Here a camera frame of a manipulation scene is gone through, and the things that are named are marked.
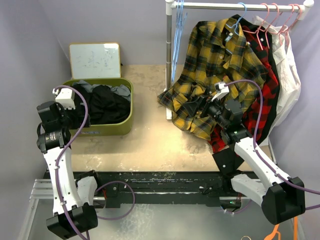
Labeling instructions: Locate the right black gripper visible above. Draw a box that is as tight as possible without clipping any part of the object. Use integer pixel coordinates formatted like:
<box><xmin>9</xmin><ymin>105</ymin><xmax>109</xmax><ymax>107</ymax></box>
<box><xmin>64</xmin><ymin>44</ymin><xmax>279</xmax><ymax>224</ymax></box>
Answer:
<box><xmin>183</xmin><ymin>93</ymin><xmax>229</xmax><ymax>129</ymax></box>

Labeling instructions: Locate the black t-shirt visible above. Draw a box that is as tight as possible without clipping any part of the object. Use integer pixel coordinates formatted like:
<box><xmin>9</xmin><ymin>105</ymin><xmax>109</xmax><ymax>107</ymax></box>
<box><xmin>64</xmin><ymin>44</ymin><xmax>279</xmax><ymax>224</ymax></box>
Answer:
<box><xmin>72</xmin><ymin>82</ymin><xmax>131</xmax><ymax>125</ymax></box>

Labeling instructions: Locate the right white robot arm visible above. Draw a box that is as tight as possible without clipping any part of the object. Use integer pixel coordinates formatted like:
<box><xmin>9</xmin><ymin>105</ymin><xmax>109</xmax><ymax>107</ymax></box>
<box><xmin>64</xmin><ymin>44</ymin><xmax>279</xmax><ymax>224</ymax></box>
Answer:
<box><xmin>183</xmin><ymin>96</ymin><xmax>306</xmax><ymax>225</ymax></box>

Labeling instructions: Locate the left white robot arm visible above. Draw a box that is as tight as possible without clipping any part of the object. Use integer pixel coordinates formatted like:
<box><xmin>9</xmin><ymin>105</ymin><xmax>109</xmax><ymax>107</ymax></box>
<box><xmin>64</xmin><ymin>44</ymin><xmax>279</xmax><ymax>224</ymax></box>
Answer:
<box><xmin>36</xmin><ymin>101</ymin><xmax>103</xmax><ymax>240</ymax></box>

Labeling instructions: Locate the yellow plaid shirt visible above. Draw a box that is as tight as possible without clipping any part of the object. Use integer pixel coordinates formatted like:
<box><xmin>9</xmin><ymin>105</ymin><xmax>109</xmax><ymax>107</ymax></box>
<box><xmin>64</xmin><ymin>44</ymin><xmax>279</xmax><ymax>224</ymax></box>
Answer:
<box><xmin>157</xmin><ymin>17</ymin><xmax>268</xmax><ymax>141</ymax></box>

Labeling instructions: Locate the red black plaid shirt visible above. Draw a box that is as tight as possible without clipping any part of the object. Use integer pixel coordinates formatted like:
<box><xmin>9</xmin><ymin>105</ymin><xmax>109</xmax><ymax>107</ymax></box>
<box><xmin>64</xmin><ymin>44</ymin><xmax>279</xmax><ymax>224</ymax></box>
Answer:
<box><xmin>207</xmin><ymin>14</ymin><xmax>280</xmax><ymax>154</ymax></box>

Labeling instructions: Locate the grey shirt in bin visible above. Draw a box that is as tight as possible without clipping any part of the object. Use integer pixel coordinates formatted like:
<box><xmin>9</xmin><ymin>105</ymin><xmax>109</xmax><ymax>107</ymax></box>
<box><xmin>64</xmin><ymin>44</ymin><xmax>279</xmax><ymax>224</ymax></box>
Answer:
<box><xmin>71</xmin><ymin>79</ymin><xmax>131</xmax><ymax>102</ymax></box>

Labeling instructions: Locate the blue hanger holding plaid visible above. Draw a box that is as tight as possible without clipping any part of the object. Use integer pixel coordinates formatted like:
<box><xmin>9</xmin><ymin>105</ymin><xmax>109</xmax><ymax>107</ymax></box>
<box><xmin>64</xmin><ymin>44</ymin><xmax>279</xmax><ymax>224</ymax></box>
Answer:
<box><xmin>226</xmin><ymin>2</ymin><xmax>247</xmax><ymax>35</ymax></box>

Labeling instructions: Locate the white shirt on rack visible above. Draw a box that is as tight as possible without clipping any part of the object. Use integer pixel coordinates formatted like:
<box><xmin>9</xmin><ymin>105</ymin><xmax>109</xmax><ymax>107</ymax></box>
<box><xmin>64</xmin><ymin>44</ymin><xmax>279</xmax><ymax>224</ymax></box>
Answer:
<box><xmin>251</xmin><ymin>15</ymin><xmax>302</xmax><ymax>128</ymax></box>

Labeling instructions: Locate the pink hanger left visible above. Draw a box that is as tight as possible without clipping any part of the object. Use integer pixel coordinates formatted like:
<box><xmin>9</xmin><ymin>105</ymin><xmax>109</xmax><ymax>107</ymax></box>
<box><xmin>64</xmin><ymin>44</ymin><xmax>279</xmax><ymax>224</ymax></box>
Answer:
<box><xmin>254</xmin><ymin>2</ymin><xmax>273</xmax><ymax>51</ymax></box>

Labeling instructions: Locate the pink hanger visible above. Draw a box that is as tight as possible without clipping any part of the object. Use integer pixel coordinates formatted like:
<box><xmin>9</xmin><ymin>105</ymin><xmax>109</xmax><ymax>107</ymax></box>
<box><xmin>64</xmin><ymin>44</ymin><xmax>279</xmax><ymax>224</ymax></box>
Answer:
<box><xmin>265</xmin><ymin>2</ymin><xmax>281</xmax><ymax>37</ymax></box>
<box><xmin>278</xmin><ymin>3</ymin><xmax>301</xmax><ymax>46</ymax></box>
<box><xmin>254</xmin><ymin>2</ymin><xmax>273</xmax><ymax>51</ymax></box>

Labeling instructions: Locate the pink hanger middle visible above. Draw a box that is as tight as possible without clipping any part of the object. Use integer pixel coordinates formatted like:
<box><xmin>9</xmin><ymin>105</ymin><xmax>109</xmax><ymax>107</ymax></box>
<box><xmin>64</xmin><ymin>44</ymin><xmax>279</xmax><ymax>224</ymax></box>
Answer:
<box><xmin>265</xmin><ymin>2</ymin><xmax>281</xmax><ymax>37</ymax></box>

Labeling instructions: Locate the pink hanger right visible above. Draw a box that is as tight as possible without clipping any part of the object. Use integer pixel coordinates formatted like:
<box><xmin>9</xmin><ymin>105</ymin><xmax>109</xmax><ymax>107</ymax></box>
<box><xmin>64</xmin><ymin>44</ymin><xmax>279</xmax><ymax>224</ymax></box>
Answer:
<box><xmin>278</xmin><ymin>3</ymin><xmax>301</xmax><ymax>46</ymax></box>

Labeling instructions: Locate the orange plastic hanger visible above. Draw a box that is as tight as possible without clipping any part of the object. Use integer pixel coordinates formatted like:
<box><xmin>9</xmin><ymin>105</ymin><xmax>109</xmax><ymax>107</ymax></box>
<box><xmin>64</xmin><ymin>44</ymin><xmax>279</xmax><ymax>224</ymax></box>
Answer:
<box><xmin>263</xmin><ymin>216</ymin><xmax>299</xmax><ymax>240</ymax></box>

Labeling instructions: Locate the green plastic laundry bin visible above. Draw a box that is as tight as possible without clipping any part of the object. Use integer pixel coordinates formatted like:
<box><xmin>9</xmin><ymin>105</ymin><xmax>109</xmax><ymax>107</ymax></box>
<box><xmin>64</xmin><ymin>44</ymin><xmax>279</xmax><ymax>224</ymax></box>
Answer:
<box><xmin>64</xmin><ymin>78</ymin><xmax>134</xmax><ymax>137</ymax></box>

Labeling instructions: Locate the white metal clothes rack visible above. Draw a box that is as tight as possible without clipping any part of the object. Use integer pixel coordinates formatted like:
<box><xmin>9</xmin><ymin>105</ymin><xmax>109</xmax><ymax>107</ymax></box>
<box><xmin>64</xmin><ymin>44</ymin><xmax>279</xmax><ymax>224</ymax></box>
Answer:
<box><xmin>163</xmin><ymin>0</ymin><xmax>315</xmax><ymax>166</ymax></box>

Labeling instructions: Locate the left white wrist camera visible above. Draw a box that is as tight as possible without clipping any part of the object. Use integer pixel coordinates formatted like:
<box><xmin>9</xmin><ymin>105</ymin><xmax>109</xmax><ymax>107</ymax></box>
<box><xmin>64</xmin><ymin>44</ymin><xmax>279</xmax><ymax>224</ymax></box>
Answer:
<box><xmin>52</xmin><ymin>88</ymin><xmax>76</xmax><ymax>110</ymax></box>

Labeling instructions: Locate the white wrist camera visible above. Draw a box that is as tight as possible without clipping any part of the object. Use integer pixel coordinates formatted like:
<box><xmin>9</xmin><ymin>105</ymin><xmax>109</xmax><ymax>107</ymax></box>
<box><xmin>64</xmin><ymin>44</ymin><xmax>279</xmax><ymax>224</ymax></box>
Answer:
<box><xmin>211</xmin><ymin>81</ymin><xmax>229</xmax><ymax>102</ymax></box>
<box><xmin>52</xmin><ymin>88</ymin><xmax>76</xmax><ymax>110</ymax></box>

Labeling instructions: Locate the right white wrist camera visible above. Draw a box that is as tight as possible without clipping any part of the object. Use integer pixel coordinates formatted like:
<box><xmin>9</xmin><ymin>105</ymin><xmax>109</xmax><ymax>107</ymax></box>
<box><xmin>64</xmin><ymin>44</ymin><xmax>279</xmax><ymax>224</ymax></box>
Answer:
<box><xmin>211</xmin><ymin>81</ymin><xmax>229</xmax><ymax>102</ymax></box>

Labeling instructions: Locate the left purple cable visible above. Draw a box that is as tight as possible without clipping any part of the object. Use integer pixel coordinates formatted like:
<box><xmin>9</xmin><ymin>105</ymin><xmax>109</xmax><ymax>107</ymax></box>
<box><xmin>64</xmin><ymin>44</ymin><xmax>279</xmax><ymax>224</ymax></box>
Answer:
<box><xmin>53</xmin><ymin>85</ymin><xmax>136</xmax><ymax>240</ymax></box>

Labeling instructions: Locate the small whiteboard yellow frame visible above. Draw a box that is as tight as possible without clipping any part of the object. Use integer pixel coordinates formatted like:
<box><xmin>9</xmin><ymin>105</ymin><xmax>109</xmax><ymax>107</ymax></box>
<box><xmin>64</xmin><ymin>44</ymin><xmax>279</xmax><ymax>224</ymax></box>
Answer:
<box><xmin>68</xmin><ymin>42</ymin><xmax>121</xmax><ymax>80</ymax></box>

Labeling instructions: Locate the aluminium extrusion frame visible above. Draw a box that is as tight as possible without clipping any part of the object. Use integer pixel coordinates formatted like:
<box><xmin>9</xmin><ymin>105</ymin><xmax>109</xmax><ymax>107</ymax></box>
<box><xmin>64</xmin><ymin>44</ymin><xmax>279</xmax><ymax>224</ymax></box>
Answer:
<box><xmin>29</xmin><ymin>179</ymin><xmax>54</xmax><ymax>200</ymax></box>

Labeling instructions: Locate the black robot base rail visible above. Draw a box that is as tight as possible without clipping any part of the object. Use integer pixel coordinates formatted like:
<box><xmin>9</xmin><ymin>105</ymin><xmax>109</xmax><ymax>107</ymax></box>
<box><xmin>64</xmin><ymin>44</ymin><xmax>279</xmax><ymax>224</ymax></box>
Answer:
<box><xmin>42</xmin><ymin>169</ymin><xmax>261</xmax><ymax>210</ymax></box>

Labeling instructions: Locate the blue wire hangers bunch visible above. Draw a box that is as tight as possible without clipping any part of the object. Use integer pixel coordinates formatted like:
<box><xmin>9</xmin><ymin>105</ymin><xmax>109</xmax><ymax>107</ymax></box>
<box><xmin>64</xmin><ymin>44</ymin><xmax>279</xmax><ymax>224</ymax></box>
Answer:
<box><xmin>171</xmin><ymin>0</ymin><xmax>188</xmax><ymax>85</ymax></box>

